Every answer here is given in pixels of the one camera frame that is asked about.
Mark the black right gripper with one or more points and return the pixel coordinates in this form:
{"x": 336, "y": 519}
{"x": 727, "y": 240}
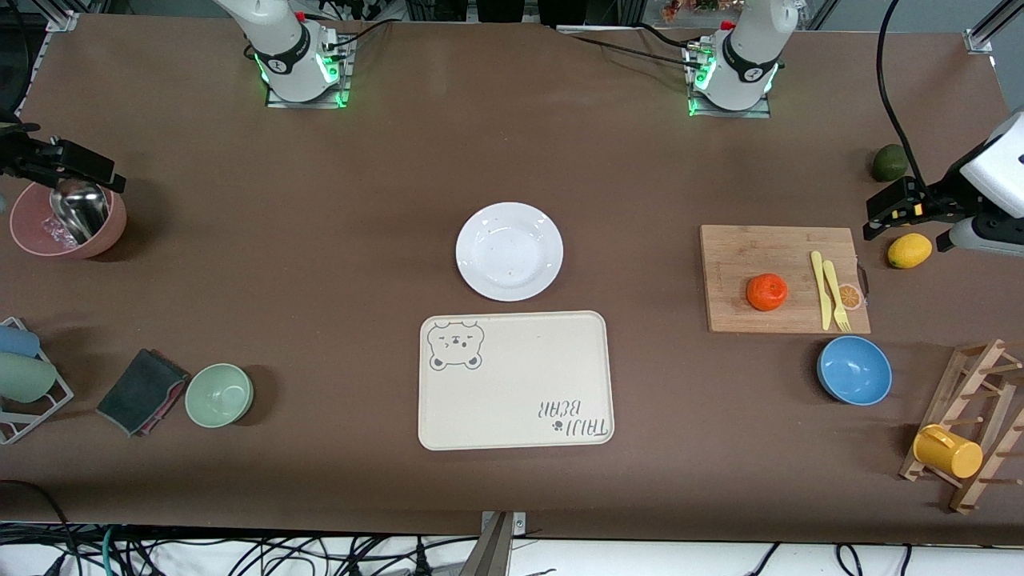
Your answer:
{"x": 18, "y": 154}

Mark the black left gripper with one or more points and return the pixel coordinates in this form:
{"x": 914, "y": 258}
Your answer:
{"x": 946, "y": 194}

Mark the orange mandarin fruit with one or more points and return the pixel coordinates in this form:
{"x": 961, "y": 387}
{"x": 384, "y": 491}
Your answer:
{"x": 767, "y": 292}

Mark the white round plate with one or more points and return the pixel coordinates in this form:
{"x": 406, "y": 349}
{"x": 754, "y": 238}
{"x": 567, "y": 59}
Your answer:
{"x": 509, "y": 252}

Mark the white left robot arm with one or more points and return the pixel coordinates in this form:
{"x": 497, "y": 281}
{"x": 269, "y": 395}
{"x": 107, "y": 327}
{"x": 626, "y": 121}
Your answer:
{"x": 748, "y": 48}

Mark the yellow lemon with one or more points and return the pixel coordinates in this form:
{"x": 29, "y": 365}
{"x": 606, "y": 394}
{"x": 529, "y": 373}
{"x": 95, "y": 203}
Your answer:
{"x": 910, "y": 250}

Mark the shiny metal scoop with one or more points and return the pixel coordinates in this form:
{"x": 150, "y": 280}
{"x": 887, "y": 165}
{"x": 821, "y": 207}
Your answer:
{"x": 80, "y": 212}

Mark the dark green avocado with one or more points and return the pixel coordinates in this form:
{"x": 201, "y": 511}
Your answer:
{"x": 890, "y": 162}

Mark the pink bowl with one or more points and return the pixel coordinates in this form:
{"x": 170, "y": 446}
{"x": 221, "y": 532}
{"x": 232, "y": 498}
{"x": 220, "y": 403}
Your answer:
{"x": 32, "y": 232}

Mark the round orange slice sticker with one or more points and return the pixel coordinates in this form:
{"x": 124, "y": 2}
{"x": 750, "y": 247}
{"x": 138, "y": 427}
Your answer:
{"x": 850, "y": 297}

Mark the yellow plastic fork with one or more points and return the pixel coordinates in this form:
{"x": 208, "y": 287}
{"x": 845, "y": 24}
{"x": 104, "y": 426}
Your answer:
{"x": 834, "y": 280}

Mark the yellow plastic knife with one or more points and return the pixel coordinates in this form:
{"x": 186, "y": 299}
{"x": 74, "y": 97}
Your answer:
{"x": 819, "y": 280}

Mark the blue bowl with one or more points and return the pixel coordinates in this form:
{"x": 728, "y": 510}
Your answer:
{"x": 854, "y": 370}

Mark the wooden peg mug rack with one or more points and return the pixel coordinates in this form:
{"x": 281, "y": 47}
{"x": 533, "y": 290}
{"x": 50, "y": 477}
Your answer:
{"x": 972, "y": 384}

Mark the light blue cup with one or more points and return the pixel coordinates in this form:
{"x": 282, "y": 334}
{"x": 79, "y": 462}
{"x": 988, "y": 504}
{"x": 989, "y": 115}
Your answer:
{"x": 18, "y": 342}

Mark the bamboo cutting board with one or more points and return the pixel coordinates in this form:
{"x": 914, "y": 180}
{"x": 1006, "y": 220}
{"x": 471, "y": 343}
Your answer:
{"x": 736, "y": 272}

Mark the pale green cup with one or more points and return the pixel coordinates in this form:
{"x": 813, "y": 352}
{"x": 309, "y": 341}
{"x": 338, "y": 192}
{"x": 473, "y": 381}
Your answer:
{"x": 24, "y": 378}

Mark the yellow mug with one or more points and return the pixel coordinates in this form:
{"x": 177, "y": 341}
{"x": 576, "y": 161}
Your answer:
{"x": 948, "y": 452}

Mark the dark grey folded cloth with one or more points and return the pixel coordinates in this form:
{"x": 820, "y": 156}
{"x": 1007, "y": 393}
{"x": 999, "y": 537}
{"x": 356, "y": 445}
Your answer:
{"x": 140, "y": 392}

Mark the pale green bowl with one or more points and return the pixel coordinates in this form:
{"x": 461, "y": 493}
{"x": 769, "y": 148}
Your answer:
{"x": 219, "y": 395}

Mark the colourful background object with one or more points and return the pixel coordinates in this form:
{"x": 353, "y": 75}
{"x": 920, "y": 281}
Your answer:
{"x": 688, "y": 6}

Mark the cream tray with bear print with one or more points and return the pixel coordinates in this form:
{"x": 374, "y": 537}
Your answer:
{"x": 512, "y": 384}

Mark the grey metal bar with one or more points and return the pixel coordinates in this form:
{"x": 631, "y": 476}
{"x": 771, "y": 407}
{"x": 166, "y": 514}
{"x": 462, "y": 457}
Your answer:
{"x": 490, "y": 552}

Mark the aluminium frame profile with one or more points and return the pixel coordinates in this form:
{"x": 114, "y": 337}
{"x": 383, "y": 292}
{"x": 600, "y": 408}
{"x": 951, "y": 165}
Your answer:
{"x": 982, "y": 38}
{"x": 62, "y": 22}

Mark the metal table edge bracket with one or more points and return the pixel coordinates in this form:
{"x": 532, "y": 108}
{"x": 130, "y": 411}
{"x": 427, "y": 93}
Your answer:
{"x": 518, "y": 522}

